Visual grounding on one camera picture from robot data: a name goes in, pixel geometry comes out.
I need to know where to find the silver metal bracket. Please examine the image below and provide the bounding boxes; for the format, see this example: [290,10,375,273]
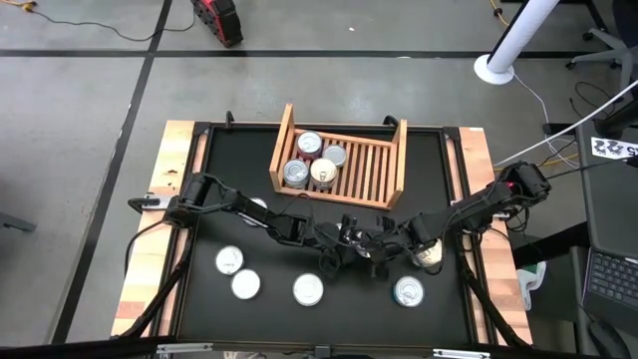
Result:
[156,342,214,356]
[432,348,492,359]

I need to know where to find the black computer mouse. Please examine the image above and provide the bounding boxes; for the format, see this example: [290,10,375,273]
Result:
[586,318,633,359]

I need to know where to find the white plastic bag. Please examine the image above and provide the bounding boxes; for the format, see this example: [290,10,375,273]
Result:
[515,260,548,311]

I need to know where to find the red tuna can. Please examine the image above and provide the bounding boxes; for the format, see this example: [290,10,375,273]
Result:
[296,130,324,157]

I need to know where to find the dark laptop keyboard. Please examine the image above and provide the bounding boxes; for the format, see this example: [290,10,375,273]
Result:
[581,245,638,325]

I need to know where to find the white pole round base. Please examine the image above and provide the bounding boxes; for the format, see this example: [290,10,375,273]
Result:
[473,0,561,86]

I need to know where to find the teal label tuna can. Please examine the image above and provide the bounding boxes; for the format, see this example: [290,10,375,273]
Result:
[214,244,246,276]
[242,196,270,228]
[282,159,311,191]
[392,274,427,308]
[229,267,262,301]

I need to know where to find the green white label tuna can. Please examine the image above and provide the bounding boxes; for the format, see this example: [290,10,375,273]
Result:
[321,144,349,169]

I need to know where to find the grey metal leg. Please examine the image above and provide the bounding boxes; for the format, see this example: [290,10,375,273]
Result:
[0,210,39,233]

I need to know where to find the wooden table side board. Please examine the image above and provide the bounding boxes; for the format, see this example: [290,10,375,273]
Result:
[110,119,197,338]
[457,126,534,346]

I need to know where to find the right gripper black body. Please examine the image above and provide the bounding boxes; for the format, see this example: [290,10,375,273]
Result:
[378,218,425,265]

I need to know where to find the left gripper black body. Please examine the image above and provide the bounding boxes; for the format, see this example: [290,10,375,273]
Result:
[303,221,353,270]

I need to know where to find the black floor cable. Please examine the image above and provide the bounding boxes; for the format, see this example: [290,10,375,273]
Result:
[29,7,196,44]

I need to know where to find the thick white cable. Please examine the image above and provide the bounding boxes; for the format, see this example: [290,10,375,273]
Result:
[492,78,638,169]

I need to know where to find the dark grey desk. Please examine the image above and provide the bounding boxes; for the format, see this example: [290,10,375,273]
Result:
[575,117,638,359]

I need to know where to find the grey office chair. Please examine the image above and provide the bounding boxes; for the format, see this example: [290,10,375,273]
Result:
[565,0,638,94]

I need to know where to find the wooden slatted shelf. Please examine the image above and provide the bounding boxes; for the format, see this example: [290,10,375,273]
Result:
[268,103,409,211]

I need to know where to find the thin white cable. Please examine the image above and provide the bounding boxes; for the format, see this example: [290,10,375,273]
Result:
[511,73,582,170]

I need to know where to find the white printed label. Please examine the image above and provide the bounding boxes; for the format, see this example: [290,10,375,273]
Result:
[590,136,638,162]

